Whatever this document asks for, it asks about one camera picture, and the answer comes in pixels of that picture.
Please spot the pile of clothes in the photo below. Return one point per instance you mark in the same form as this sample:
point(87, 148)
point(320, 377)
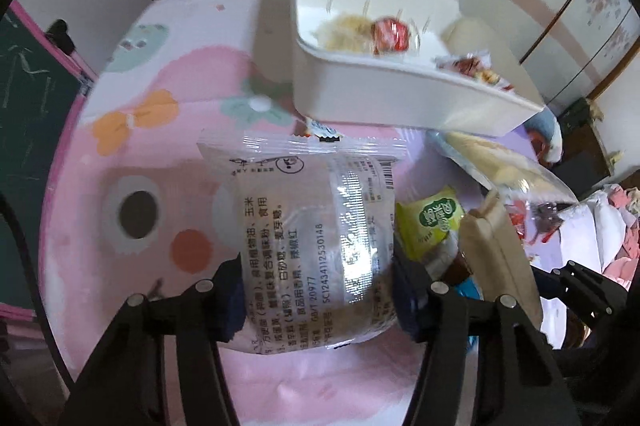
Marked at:
point(625, 226)

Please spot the red and white snack packet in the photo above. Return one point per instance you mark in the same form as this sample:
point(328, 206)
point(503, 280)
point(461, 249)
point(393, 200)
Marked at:
point(472, 68)

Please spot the brown snack packet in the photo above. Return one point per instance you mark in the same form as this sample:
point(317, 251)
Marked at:
point(452, 268)

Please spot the black chalkboard knob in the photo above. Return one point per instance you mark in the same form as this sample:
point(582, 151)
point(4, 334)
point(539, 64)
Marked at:
point(61, 35)

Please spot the cartoon printed tablecloth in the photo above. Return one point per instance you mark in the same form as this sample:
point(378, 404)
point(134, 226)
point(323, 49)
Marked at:
point(150, 131)

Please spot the white pillow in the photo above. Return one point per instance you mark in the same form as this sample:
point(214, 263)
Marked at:
point(590, 231)

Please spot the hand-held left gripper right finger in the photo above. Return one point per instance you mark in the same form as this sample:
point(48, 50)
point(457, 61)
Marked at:
point(405, 301)

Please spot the green chalkboard with pink frame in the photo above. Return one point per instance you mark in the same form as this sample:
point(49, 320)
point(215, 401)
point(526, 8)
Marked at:
point(30, 106)

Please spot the dark wooden cabinet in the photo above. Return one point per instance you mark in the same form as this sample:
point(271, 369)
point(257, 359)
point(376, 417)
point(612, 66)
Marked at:
point(585, 136)

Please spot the green snack packet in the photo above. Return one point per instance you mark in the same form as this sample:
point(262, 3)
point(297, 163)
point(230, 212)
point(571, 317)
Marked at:
point(425, 221)

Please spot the clear printed snack packet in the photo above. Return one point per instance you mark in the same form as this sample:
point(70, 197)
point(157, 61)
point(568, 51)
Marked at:
point(310, 231)

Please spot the beige snack packet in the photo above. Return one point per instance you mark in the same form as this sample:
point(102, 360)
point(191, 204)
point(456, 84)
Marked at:
point(500, 256)

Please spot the red wrapped snack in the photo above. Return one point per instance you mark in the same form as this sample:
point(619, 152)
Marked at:
point(392, 33)

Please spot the small white snack packet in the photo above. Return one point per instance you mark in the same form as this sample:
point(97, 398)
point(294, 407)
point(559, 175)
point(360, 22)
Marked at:
point(322, 130)

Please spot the white plastic storage box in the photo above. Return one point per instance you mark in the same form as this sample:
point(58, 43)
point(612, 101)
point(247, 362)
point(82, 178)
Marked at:
point(375, 91)

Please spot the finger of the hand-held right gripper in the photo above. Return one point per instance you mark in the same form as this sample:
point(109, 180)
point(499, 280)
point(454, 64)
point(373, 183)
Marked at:
point(575, 278)

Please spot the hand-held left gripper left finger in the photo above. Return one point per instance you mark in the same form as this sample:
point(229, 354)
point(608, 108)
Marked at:
point(230, 301)

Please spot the pale yellow snack packet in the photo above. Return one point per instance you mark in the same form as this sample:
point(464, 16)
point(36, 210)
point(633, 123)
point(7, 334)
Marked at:
point(342, 33)

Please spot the clear packet with red print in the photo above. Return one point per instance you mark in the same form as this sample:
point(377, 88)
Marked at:
point(537, 226)

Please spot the floral sliding wardrobe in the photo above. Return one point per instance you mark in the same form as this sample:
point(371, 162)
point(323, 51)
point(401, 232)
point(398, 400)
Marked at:
point(540, 21)

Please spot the blue cushion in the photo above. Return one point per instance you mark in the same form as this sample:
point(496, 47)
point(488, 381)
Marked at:
point(547, 126)

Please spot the clear bag of yellow snacks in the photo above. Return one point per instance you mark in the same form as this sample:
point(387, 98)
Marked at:
point(495, 161)

